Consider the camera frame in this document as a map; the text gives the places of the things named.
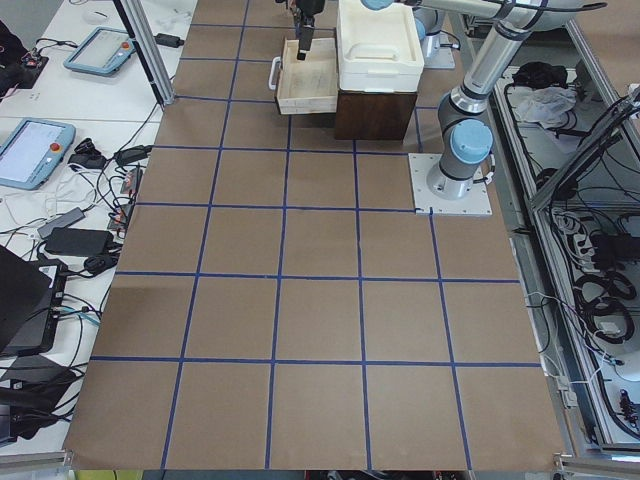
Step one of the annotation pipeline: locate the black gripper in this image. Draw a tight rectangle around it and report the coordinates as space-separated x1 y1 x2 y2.
289 0 325 61

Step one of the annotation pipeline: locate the wooden drawer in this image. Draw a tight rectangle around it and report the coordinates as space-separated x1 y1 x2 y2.
269 38 338 115

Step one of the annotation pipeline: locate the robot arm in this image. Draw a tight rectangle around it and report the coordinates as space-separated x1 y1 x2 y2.
405 0 607 201

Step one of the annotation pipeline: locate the white foam tray box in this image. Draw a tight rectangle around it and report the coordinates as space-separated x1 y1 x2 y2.
336 1 424 93

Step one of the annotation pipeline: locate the dark wooden cabinet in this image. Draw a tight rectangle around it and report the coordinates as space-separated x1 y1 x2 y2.
334 90 418 141

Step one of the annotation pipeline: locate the upper teach pendant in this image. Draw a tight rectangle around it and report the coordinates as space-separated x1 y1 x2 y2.
63 27 135 77

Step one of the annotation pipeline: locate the teach pendant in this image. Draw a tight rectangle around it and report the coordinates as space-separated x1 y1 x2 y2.
1 117 76 191
63 27 135 77

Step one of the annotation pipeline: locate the white cloth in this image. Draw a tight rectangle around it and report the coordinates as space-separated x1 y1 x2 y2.
514 87 577 128

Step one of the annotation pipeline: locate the lower teach pendant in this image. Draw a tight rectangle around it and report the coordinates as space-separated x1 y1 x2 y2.
1 117 76 191

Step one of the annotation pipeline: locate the black power adapter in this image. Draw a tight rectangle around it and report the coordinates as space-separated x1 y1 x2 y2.
45 228 114 257

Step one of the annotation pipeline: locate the black laptop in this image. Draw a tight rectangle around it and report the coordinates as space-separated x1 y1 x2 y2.
1 247 68 358

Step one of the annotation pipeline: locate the aluminium frame post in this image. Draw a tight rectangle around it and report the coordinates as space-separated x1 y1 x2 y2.
113 0 175 107

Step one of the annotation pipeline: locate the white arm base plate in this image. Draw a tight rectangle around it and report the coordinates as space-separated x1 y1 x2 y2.
408 153 492 217

